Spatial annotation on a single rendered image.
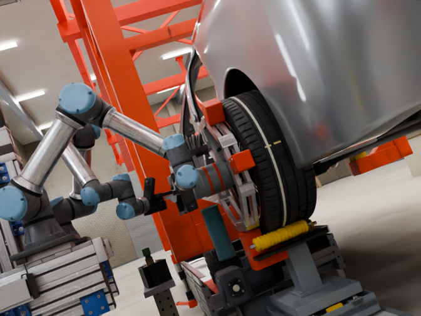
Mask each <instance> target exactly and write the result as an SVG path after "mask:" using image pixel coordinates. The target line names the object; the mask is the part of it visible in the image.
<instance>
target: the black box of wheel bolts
mask: <svg viewBox="0 0 421 316"><path fill-rule="evenodd" d="M154 266H155V269H156V271H157V275H158V277H159V280H160V283H164V282H166V281H169V280H171V279H172V276H171V274H170V270H169V268H168V265H167V262H166V259H157V260H154ZM138 270H139V273H140V276H141V279H142V281H143V285H144V287H146V288H152V287H155V284H154V281H153V278H152V275H151V272H150V269H149V267H148V266H147V264H143V265H142V266H141V267H138Z"/></svg>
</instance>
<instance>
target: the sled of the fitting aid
mask: <svg viewBox="0 0 421 316"><path fill-rule="evenodd" d="M362 290H363V291H362V292H360V293H357V294H355V295H353V296H351V297H349V298H346V299H344V300H342V301H340V302H338V303H336V304H333V305H331V306H329V307H326V308H324V309H323V310H320V311H318V312H316V313H313V314H311V315H309V316H368V315H371V314H373V313H375V312H377V311H379V310H381V308H380V306H379V304H378V301H377V298H376V296H375V294H374V292H371V291H368V290H364V289H362ZM264 309H265V311H266V314H267V316H292V315H290V314H288V313H287V312H285V311H283V310H281V309H280V308H277V307H275V306H274V305H273V304H271V305H268V306H267V307H265V308H264Z"/></svg>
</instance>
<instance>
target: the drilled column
mask: <svg viewBox="0 0 421 316"><path fill-rule="evenodd" d="M153 297H154V300H155V303H156V306H157V308H158V311H159V314H160V316H179V313H178V310H177V307H176V305H175V302H174V299H173V296H172V294H171V291H170V289H168V290H165V291H163V292H160V293H158V294H155V295H153Z"/></svg>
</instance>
